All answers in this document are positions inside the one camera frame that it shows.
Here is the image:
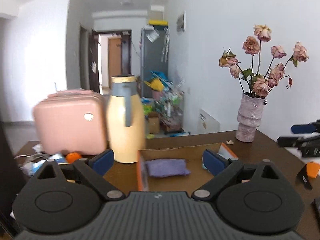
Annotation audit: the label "pink mini suitcase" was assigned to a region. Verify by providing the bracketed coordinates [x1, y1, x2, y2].
[33, 89, 107, 155]

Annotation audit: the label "purple textured vase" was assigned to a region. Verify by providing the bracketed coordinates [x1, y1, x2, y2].
[235, 94, 265, 143]

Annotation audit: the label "yellow thermos jug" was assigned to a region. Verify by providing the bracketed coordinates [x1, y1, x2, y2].
[106, 74, 146, 164]

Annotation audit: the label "yellow box on fridge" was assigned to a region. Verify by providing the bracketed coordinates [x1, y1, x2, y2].
[148, 20, 168, 26]

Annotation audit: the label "orange fruit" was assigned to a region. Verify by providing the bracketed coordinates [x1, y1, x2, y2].
[65, 152, 82, 164]

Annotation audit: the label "white board on floor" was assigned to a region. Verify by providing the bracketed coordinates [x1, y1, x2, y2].
[197, 109, 220, 134]

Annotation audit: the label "brown wooden door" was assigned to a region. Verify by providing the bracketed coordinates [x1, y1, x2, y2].
[108, 36, 121, 88]

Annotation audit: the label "red cardboard box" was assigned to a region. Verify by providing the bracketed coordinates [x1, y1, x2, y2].
[136, 142, 238, 192]

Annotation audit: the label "black paper bag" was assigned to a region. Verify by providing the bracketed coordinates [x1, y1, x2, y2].
[1, 124, 26, 238]

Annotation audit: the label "wall electrical panel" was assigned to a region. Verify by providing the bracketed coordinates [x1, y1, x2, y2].
[176, 11, 186, 33]

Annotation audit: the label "orange black case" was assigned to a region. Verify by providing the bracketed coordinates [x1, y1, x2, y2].
[297, 162, 320, 190]

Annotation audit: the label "dried pink roses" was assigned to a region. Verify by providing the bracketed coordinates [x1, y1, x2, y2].
[218, 24, 309, 99]

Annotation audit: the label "grey refrigerator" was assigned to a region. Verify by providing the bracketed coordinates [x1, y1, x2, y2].
[140, 25, 169, 98]

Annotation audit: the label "blue white package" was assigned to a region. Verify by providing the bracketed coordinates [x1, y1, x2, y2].
[21, 153, 67, 177]

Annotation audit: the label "cluttered storage rack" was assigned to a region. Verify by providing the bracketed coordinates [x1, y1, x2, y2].
[141, 71, 185, 137]

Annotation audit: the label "lavender knitted cloth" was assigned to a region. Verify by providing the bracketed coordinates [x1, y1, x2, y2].
[145, 159, 191, 178]

